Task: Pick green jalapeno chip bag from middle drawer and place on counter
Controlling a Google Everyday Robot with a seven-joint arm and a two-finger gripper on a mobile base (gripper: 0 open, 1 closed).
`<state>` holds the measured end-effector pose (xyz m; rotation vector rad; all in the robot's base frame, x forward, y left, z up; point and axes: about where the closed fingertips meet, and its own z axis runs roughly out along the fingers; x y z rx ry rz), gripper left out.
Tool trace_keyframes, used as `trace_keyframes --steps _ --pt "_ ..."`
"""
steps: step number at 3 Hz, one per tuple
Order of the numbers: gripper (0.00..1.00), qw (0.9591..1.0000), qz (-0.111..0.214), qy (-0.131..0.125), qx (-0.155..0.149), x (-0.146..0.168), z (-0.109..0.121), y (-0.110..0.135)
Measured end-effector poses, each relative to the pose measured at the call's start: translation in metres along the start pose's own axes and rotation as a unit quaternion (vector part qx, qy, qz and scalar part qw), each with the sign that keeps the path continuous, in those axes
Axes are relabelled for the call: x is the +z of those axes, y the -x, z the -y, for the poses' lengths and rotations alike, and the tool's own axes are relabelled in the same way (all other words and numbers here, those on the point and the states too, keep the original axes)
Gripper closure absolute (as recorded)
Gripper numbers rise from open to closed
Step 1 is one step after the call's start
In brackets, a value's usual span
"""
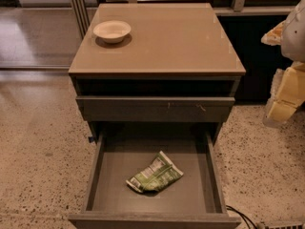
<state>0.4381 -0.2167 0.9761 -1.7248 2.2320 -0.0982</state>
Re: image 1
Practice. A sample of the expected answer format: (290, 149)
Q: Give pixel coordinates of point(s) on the grey power strip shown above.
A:
(281, 225)

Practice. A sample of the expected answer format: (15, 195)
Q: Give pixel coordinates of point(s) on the green jalapeno chip bag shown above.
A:
(160, 174)

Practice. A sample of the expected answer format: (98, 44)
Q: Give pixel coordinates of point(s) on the open grey middle drawer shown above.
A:
(193, 202)

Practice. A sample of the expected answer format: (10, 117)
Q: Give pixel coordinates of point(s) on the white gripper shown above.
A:
(294, 35)

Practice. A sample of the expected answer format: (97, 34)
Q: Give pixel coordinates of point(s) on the closed grey top drawer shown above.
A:
(155, 109)

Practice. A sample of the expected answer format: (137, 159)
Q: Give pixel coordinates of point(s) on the white ceramic bowl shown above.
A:
(113, 31)

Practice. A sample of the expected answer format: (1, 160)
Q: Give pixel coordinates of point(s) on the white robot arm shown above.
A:
(288, 86)

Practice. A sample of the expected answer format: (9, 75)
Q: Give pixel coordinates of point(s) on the brown drawer cabinet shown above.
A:
(173, 50)

